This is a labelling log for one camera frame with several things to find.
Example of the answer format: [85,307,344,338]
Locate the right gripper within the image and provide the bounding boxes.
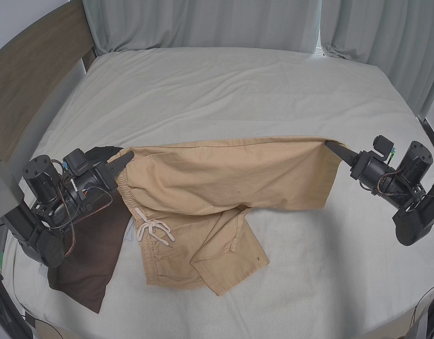
[349,150,396,194]

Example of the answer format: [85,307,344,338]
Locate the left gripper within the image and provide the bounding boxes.
[70,161,119,203]

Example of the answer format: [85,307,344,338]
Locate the tan shorts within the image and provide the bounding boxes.
[116,137,348,297]

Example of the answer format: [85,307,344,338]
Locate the bed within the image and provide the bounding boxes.
[0,0,434,339]

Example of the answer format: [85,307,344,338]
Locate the black garment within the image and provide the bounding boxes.
[84,146,125,163]

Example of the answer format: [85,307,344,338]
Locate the brown garment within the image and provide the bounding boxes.
[48,189,133,314]

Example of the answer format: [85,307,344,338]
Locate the pale green curtain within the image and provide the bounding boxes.
[77,0,324,56]
[319,0,434,120]

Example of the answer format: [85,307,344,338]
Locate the black cable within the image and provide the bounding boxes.
[67,187,114,226]

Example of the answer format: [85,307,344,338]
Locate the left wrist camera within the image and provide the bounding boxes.
[63,149,94,176]

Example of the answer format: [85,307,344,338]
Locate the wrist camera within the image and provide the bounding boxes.
[372,135,397,161]
[63,149,94,176]

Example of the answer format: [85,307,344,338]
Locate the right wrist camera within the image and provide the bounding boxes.
[372,135,397,161]

